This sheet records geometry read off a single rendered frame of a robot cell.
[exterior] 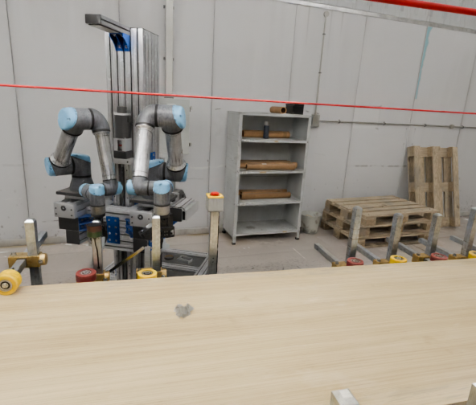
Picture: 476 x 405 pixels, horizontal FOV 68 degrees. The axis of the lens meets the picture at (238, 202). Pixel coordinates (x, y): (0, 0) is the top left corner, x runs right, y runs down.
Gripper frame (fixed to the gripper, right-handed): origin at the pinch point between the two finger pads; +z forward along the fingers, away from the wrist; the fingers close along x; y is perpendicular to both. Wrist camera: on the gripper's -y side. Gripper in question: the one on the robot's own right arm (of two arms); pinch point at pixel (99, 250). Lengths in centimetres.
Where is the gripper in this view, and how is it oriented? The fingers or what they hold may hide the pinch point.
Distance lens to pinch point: 206.6
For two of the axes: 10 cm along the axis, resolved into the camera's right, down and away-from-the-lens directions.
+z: -0.5, 9.6, 2.6
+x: -9.7, 0.1, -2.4
